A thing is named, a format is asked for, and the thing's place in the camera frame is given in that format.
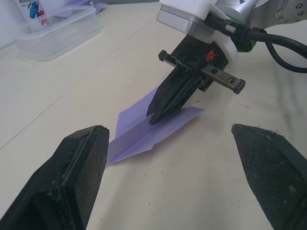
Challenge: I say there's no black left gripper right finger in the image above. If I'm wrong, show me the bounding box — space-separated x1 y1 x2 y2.
231 123 307 230

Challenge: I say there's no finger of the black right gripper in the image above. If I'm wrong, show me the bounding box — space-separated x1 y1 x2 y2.
146 68 193 120
148 76 205 125

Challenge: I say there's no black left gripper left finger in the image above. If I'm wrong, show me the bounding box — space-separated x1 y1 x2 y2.
0 125 110 230

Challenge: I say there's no purple paper sheet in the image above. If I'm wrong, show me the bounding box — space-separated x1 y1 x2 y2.
107 86 205 165

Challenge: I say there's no clear plastic storage box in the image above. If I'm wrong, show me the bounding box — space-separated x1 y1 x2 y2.
0 0 100 61

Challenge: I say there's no white card with coloured print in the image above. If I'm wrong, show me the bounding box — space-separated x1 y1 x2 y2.
20 0 68 27

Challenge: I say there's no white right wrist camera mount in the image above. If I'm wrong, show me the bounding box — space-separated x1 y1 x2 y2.
156 0 239 66

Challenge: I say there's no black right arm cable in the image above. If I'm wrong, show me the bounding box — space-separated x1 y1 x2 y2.
204 13 307 74

